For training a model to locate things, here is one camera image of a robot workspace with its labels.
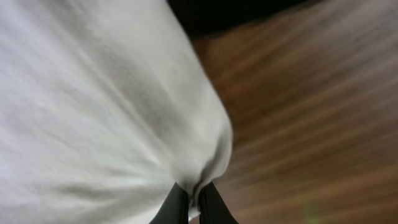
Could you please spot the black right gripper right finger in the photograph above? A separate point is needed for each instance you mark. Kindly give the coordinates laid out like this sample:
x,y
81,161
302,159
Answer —
x,y
213,210

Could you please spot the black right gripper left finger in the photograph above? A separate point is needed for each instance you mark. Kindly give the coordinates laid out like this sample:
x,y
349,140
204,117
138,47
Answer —
x,y
174,209

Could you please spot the white Puma t-shirt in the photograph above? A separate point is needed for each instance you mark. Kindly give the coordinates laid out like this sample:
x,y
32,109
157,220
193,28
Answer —
x,y
104,107

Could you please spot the black t-shirt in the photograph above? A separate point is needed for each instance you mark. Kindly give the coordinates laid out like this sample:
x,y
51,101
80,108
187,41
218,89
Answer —
x,y
200,18

